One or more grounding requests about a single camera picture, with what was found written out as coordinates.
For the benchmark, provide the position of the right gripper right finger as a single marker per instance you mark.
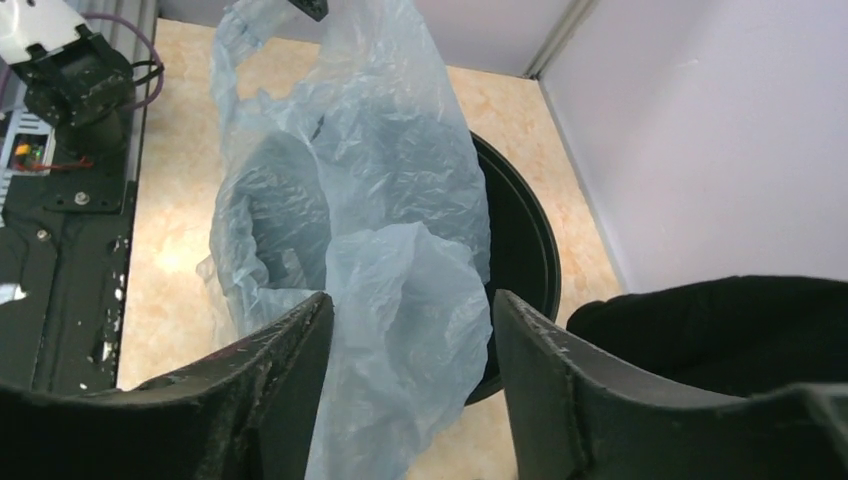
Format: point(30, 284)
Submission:
point(578, 412)

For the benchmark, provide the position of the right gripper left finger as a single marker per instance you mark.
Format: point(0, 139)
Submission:
point(246, 411)

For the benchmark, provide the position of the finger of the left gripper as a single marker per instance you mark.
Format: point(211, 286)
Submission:
point(317, 10)

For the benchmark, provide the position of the blue plastic trash bag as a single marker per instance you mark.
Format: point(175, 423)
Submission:
point(378, 68)

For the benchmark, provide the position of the black trash bin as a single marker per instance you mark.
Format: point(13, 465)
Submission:
point(523, 252)

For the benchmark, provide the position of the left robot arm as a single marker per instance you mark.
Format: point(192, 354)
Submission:
point(75, 80)

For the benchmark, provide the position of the black printed t-shirt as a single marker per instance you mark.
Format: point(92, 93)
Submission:
point(739, 335)

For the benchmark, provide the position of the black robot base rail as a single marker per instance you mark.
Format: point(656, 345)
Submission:
point(66, 239)

